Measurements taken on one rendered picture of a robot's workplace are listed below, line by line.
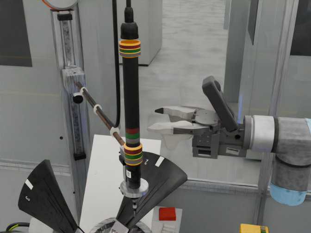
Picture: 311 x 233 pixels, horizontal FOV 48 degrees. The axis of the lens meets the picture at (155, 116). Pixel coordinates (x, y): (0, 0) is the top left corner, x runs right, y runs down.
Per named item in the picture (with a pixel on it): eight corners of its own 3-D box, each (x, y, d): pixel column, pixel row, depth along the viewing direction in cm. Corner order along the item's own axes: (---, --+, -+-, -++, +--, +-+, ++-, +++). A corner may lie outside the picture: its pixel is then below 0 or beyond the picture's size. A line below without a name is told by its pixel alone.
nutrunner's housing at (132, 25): (124, 194, 88) (115, 6, 68) (139, 191, 89) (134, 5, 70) (130, 204, 84) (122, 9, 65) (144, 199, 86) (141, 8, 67)
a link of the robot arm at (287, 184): (306, 184, 82) (315, 144, 77) (304, 213, 73) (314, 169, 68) (272, 176, 85) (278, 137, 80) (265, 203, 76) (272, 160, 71)
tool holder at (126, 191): (113, 180, 89) (111, 147, 85) (139, 174, 92) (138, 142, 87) (125, 201, 81) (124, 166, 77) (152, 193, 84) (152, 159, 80)
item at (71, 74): (63, 87, 138) (60, 66, 135) (80, 84, 141) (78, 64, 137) (68, 95, 130) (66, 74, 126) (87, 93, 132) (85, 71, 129)
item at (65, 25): (73, 157, 154) (57, 14, 128) (84, 155, 156) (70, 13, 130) (75, 161, 152) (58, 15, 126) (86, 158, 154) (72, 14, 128)
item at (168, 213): (158, 209, 169) (158, 206, 168) (175, 209, 169) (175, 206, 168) (158, 220, 162) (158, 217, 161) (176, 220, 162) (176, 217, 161)
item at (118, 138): (75, 85, 129) (75, 82, 129) (79, 85, 130) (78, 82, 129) (125, 153, 85) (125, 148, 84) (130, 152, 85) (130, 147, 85)
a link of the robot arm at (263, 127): (276, 125, 67) (270, 109, 74) (251, 124, 68) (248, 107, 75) (270, 159, 70) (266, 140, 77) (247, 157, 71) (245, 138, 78)
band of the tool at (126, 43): (116, 54, 73) (116, 40, 71) (135, 52, 74) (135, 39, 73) (123, 59, 69) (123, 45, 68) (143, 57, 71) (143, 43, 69)
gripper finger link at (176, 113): (154, 129, 81) (189, 138, 77) (154, 106, 79) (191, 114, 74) (161, 124, 84) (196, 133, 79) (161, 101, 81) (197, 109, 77)
